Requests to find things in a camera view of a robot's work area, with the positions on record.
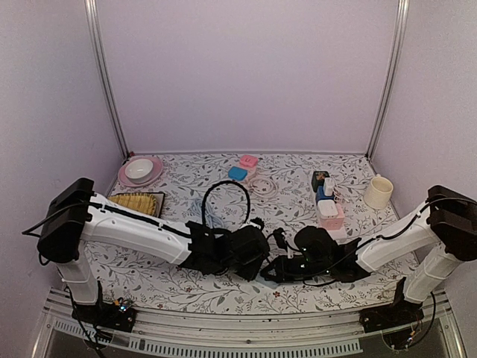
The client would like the white bowl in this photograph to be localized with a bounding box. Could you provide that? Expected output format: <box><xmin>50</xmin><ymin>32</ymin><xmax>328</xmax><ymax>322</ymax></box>
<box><xmin>124</xmin><ymin>159</ymin><xmax>154</xmax><ymax>183</ymax></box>

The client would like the dark green cube socket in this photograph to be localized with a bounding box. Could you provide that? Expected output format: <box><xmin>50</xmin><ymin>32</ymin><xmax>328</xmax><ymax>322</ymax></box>
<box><xmin>312</xmin><ymin>171</ymin><xmax>329</xmax><ymax>192</ymax></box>

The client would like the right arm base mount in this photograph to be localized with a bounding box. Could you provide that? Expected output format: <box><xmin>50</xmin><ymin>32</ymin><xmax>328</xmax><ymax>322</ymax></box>
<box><xmin>358</xmin><ymin>278</ymin><xmax>430</xmax><ymax>333</ymax></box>

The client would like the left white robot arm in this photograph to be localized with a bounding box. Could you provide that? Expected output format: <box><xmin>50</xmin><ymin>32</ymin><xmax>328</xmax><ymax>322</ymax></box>
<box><xmin>22</xmin><ymin>178</ymin><xmax>270</xmax><ymax>324</ymax></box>

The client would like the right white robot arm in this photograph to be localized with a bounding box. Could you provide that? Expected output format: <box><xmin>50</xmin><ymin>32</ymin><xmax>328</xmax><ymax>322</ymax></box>
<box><xmin>260</xmin><ymin>185</ymin><xmax>476</xmax><ymax>325</ymax></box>

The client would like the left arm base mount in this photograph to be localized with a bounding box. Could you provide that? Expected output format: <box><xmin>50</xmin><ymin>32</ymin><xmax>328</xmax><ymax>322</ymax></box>
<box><xmin>72</xmin><ymin>281</ymin><xmax>137</xmax><ymax>333</ymax></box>

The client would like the pink cube socket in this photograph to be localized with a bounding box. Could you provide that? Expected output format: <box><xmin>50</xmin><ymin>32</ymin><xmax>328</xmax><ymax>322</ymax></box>
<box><xmin>320</xmin><ymin>204</ymin><xmax>345</xmax><ymax>230</ymax></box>

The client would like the white pink coiled cable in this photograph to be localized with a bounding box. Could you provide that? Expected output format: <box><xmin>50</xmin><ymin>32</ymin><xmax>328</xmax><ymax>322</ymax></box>
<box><xmin>241</xmin><ymin>167</ymin><xmax>279</xmax><ymax>198</ymax></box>

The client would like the left aluminium frame post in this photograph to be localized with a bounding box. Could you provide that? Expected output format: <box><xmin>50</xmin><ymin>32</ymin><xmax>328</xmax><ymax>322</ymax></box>
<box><xmin>84</xmin><ymin>0</ymin><xmax>130</xmax><ymax>160</ymax></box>

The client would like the white charger with cable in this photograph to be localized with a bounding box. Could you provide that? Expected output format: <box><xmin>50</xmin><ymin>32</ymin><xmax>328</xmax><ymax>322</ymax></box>
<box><xmin>323</xmin><ymin>177</ymin><xmax>344</xmax><ymax>203</ymax></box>

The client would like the light blue power cable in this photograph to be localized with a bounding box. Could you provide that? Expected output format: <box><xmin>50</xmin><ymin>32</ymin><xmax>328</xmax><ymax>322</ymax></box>
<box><xmin>189</xmin><ymin>197</ymin><xmax>227</xmax><ymax>229</ymax></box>

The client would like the blue cube socket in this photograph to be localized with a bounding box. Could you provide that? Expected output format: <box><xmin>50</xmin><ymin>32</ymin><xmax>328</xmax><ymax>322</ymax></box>
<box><xmin>315</xmin><ymin>186</ymin><xmax>335</xmax><ymax>203</ymax></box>

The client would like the pink plate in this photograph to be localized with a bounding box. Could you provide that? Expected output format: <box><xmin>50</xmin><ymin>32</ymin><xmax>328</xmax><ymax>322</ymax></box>
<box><xmin>118</xmin><ymin>156</ymin><xmax>163</xmax><ymax>188</ymax></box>

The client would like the pink case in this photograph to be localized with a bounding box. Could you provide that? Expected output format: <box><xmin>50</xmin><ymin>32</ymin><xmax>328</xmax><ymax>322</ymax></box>
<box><xmin>239</xmin><ymin>154</ymin><xmax>259</xmax><ymax>169</ymax></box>

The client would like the right aluminium frame post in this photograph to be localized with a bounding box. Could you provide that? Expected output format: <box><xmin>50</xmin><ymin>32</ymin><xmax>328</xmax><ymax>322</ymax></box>
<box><xmin>365</xmin><ymin>0</ymin><xmax>410</xmax><ymax>162</ymax></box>

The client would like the cream mug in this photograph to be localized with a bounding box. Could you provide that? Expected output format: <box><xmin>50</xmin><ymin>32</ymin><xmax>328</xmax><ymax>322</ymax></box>
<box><xmin>363</xmin><ymin>175</ymin><xmax>394</xmax><ymax>210</ymax></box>

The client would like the aluminium frame post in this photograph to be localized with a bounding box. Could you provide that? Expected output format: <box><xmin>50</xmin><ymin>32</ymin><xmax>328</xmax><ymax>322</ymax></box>
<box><xmin>84</xmin><ymin>0</ymin><xmax>130</xmax><ymax>160</ymax></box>
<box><xmin>365</xmin><ymin>0</ymin><xmax>410</xmax><ymax>162</ymax></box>

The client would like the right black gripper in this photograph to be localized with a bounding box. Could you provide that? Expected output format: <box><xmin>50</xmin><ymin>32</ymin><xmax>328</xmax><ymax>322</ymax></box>
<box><xmin>260</xmin><ymin>256</ymin><xmax>331</xmax><ymax>285</ymax></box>

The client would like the yellow woven basket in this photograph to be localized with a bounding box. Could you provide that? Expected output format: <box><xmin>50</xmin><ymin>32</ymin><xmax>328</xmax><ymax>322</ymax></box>
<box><xmin>108</xmin><ymin>192</ymin><xmax>157</xmax><ymax>216</ymax></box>

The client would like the white power strip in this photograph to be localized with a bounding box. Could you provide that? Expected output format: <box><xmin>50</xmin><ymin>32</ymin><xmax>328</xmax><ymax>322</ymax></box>
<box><xmin>315</xmin><ymin>178</ymin><xmax>347</xmax><ymax>243</ymax></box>

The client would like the blue case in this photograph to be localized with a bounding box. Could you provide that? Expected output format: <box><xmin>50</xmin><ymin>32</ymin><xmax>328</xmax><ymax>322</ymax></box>
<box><xmin>228</xmin><ymin>166</ymin><xmax>248</xmax><ymax>182</ymax></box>

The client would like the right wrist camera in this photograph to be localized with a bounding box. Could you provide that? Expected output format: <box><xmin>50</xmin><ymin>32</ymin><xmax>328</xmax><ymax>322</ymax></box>
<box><xmin>272</xmin><ymin>227</ymin><xmax>292</xmax><ymax>258</ymax></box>

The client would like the front aluminium rail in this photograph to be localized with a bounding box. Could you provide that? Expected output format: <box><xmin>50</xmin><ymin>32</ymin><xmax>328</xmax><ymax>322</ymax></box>
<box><xmin>31</xmin><ymin>289</ymin><xmax>467</xmax><ymax>357</ymax></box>

